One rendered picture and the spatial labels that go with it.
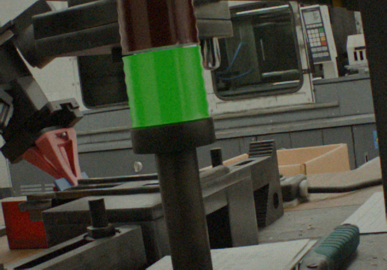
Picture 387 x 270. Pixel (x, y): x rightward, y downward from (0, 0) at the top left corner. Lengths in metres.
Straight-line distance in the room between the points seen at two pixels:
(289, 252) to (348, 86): 4.75
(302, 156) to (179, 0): 3.13
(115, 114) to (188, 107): 5.68
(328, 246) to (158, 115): 0.30
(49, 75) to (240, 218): 5.74
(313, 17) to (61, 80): 2.20
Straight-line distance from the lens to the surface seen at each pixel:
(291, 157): 3.51
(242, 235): 0.72
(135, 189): 0.66
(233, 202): 0.71
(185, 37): 0.37
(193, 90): 0.37
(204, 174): 0.66
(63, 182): 0.95
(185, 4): 0.38
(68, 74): 6.31
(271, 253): 0.52
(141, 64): 0.37
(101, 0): 0.61
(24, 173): 6.69
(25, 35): 0.98
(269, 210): 0.90
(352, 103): 5.26
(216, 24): 0.72
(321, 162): 3.07
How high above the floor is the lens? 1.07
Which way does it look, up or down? 3 degrees down
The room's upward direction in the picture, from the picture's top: 8 degrees counter-clockwise
